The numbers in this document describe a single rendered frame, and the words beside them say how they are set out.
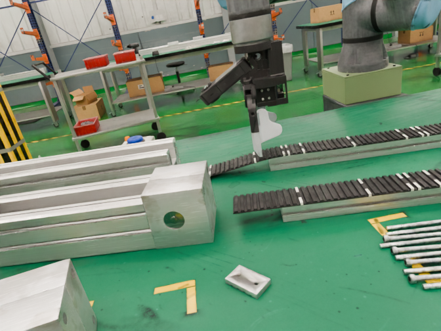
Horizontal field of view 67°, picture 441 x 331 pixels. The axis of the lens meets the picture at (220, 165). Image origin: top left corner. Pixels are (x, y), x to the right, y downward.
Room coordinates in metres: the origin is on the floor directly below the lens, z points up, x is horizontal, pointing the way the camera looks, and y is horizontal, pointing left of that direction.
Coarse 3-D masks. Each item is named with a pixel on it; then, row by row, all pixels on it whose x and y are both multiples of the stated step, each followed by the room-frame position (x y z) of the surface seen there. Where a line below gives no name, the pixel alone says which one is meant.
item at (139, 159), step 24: (144, 144) 0.70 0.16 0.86; (168, 144) 0.69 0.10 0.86; (0, 168) 0.73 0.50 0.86; (24, 168) 0.73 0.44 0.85; (48, 168) 0.66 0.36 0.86; (72, 168) 0.64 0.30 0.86; (96, 168) 0.63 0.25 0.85; (120, 168) 0.64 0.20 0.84; (144, 168) 0.62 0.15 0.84; (0, 192) 0.66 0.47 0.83
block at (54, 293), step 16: (32, 272) 0.29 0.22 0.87; (48, 272) 0.29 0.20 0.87; (64, 272) 0.28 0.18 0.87; (0, 288) 0.28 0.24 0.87; (16, 288) 0.27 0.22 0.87; (32, 288) 0.27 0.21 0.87; (48, 288) 0.26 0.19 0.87; (64, 288) 0.26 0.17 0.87; (80, 288) 0.30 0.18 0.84; (0, 304) 0.25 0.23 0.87; (16, 304) 0.25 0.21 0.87; (32, 304) 0.24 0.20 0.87; (48, 304) 0.24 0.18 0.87; (64, 304) 0.24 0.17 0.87; (80, 304) 0.28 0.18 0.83; (0, 320) 0.23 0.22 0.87; (16, 320) 0.23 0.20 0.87; (32, 320) 0.22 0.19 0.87; (48, 320) 0.22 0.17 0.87; (64, 320) 0.23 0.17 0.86; (80, 320) 0.26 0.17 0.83; (96, 320) 0.30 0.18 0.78
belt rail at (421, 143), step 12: (372, 144) 0.60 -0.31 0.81; (384, 144) 0.60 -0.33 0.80; (396, 144) 0.60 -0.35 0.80; (408, 144) 0.60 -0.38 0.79; (420, 144) 0.59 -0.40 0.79; (432, 144) 0.59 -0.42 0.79; (288, 156) 0.62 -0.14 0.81; (300, 156) 0.62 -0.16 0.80; (312, 156) 0.61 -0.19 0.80; (324, 156) 0.62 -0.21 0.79; (336, 156) 0.61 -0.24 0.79; (348, 156) 0.61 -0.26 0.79; (360, 156) 0.60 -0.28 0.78; (372, 156) 0.60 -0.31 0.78; (276, 168) 0.62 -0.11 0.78; (288, 168) 0.62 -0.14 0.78
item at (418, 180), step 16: (384, 176) 0.46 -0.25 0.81; (400, 176) 0.45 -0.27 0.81; (416, 176) 0.44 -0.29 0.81; (432, 176) 0.43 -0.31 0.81; (272, 192) 0.47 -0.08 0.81; (288, 192) 0.47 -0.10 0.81; (304, 192) 0.45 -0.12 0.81; (320, 192) 0.45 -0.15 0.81; (336, 192) 0.44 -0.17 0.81; (352, 192) 0.43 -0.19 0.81; (368, 192) 0.42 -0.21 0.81; (384, 192) 0.41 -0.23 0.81; (240, 208) 0.45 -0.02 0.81; (256, 208) 0.43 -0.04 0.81; (272, 208) 0.43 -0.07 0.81
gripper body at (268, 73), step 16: (240, 48) 0.62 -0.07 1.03; (256, 48) 0.61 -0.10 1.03; (272, 48) 0.62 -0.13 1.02; (256, 64) 0.63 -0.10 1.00; (272, 64) 0.62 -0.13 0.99; (240, 80) 0.63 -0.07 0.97; (256, 80) 0.61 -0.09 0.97; (272, 80) 0.61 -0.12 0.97; (256, 96) 0.61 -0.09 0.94; (272, 96) 0.62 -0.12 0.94
